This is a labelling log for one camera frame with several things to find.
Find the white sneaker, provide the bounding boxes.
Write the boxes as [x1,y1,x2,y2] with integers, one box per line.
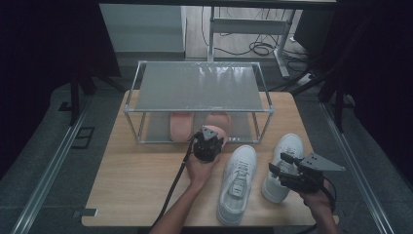
[216,144,258,227]
[261,133,306,205]

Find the person's right hand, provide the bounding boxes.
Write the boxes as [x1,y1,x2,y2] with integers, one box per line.
[297,179,333,213]

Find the dark box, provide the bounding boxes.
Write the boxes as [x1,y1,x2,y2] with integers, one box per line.
[293,9,339,57]

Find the white desk frame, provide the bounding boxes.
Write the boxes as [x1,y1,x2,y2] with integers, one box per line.
[206,6,292,80]

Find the aluminium floor rail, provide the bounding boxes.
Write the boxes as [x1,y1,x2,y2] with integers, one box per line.
[10,97,94,234]
[319,100,396,234]

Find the black floor cables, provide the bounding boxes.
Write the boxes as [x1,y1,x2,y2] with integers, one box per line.
[200,6,310,65]

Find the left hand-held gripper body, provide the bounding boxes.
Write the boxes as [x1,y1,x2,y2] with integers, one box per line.
[193,125,225,164]

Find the grey metal shoe rack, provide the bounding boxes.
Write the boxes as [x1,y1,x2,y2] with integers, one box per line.
[123,59,276,145]

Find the black stand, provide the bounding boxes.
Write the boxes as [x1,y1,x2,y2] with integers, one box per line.
[67,62,127,127]
[269,55,357,134]

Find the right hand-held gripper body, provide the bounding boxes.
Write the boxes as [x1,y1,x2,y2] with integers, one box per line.
[280,152,347,195]

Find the person's left hand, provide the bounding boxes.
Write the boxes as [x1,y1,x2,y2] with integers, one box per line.
[186,151,222,192]

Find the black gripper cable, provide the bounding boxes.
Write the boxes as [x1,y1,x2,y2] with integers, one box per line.
[150,136,198,229]
[295,175,338,234]

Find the white cabinet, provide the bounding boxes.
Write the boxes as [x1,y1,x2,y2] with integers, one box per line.
[98,3,188,54]

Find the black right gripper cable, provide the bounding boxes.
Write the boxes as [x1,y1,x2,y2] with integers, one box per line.
[295,175,338,234]

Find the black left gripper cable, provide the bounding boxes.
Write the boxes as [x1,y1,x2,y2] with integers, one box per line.
[150,136,198,229]

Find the white power strip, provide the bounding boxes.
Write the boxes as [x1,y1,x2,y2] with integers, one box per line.
[296,73,317,87]

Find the dark curtain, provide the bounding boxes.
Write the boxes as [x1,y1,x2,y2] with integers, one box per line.
[324,0,413,184]
[0,0,122,181]

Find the pink slipper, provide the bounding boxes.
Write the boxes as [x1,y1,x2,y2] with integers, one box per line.
[169,111,196,143]
[194,111,234,148]

